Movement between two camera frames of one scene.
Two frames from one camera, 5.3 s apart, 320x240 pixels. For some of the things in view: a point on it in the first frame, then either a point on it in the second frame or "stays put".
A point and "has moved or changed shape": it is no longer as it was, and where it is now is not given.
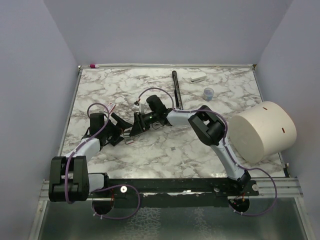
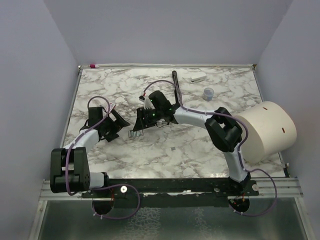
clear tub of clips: [208, 94] stays put
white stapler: [196, 77] stays put
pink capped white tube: [94, 66] stays put
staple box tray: [126, 136] has moved or changed shape
